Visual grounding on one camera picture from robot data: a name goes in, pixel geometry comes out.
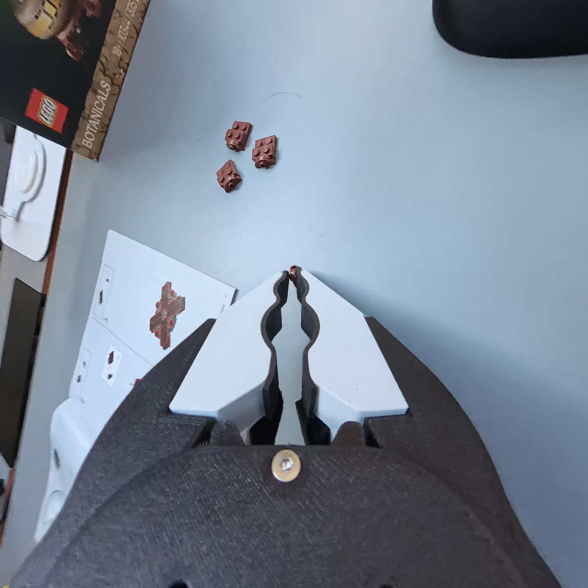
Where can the white stand base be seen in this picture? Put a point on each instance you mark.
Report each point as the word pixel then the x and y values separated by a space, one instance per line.
pixel 41 206

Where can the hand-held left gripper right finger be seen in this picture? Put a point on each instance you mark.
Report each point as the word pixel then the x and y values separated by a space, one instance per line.
pixel 353 367

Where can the black armrest pad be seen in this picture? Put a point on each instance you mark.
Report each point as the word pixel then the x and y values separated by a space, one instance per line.
pixel 514 27

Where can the black mat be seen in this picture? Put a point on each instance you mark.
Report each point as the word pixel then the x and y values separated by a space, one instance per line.
pixel 18 367

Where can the white instruction booklet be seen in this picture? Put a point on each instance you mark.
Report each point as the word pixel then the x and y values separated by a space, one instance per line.
pixel 138 275

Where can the black toy brick box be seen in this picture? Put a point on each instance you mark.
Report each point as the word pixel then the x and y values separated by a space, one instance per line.
pixel 55 69

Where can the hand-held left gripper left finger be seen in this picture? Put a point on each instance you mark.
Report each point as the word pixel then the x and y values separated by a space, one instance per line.
pixel 225 367

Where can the brown toy brick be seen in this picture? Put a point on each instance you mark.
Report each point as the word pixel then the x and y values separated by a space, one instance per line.
pixel 239 135
pixel 228 176
pixel 265 151

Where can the grey desk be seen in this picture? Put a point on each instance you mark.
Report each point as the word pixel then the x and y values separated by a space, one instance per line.
pixel 367 183

